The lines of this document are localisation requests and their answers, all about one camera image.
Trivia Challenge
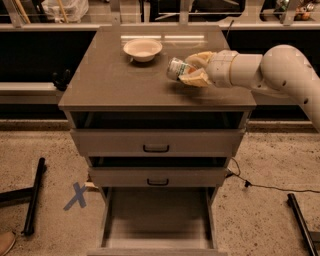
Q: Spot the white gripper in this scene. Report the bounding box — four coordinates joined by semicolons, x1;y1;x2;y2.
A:
179;50;238;88

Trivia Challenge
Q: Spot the green 7up can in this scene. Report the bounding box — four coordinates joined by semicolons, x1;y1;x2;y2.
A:
167;58;196;80

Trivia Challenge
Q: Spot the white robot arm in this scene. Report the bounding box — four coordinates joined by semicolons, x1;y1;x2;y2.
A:
178;45;320;131

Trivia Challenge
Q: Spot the grey drawer cabinet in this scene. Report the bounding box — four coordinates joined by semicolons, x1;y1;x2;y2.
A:
58;25;257;188

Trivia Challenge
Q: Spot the top grey drawer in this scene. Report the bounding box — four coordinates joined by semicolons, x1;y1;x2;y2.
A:
71;112;244;157

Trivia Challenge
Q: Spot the grey drawer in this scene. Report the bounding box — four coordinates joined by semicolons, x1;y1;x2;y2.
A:
87;187;228;256
71;112;244;157
89;157;227;187

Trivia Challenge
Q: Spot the middle grey drawer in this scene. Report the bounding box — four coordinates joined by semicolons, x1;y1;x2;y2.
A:
89;157;227;187

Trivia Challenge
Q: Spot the bottom grey drawer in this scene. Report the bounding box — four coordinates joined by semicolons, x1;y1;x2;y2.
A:
87;187;228;256

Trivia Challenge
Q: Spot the white bowl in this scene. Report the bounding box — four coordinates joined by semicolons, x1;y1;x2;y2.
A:
123;38;162;62

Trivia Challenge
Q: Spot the white plastic bag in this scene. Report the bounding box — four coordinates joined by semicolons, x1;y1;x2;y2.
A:
42;0;89;23

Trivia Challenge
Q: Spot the blue tape cross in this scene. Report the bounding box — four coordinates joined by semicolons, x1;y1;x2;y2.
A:
63;182;87;211

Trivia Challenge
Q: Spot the black stand right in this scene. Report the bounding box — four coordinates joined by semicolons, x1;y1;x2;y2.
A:
287;193;320;256

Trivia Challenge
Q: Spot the black stand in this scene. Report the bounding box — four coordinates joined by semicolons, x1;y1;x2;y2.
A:
287;193;320;256
0;157;46;236

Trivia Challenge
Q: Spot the black stand left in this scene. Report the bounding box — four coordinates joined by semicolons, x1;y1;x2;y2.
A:
0;157;46;236

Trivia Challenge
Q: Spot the brown shoe tip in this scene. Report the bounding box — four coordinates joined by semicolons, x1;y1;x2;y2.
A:
0;232;15;256

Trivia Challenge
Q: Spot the black top drawer handle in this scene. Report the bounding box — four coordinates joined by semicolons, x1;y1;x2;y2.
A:
143;144;170;153

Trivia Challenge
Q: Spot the black drawer handle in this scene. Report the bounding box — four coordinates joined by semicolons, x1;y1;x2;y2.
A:
147;179;169;186
143;144;170;153

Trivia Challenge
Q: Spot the black middle drawer handle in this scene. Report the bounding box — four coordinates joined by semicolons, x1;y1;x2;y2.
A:
147;179;169;186

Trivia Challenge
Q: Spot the black floor cable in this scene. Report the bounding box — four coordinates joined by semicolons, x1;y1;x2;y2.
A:
226;157;320;194

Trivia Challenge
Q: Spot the black clamp on rail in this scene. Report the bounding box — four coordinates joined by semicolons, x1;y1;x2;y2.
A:
52;69;71;91

